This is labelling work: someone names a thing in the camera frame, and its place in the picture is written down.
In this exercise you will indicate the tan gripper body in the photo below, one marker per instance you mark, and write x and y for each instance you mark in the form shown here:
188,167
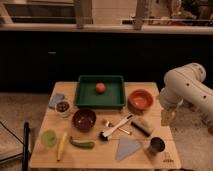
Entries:
167,116

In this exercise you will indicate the blue-grey towel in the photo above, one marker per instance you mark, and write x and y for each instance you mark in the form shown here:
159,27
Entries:
126,147

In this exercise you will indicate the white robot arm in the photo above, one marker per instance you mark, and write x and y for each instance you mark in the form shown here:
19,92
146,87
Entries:
185,84

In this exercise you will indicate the orange bowl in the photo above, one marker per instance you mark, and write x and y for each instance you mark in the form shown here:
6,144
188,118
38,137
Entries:
140,99

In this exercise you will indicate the purple bowl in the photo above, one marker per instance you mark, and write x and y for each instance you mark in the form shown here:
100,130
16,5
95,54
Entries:
84,120

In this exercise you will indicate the small bowl with nuts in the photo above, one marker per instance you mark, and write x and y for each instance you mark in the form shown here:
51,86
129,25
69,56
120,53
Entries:
63,108

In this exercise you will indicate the metal cup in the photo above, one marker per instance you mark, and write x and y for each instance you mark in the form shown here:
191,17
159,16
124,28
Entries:
156,146

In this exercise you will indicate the white black brush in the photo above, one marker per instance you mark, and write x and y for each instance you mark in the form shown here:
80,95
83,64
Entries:
105,135

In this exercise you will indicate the red tomato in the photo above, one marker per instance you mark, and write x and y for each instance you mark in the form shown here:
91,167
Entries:
100,88

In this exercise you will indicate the green plastic tray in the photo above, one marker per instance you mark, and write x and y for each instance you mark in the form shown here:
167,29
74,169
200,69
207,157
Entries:
113,97

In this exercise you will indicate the green cucumber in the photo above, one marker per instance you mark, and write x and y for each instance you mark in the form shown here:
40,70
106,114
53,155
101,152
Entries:
83,145

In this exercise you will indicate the yellow banana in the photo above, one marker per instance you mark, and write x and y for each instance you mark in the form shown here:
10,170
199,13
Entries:
61,146

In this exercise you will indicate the blue sponge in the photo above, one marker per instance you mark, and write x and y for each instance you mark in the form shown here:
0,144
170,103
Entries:
57,97

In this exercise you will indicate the light green lid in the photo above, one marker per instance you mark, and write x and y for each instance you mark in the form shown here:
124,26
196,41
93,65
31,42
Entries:
48,138

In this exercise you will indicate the black chair frame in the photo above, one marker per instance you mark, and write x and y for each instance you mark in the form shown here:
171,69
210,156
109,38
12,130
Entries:
26,152

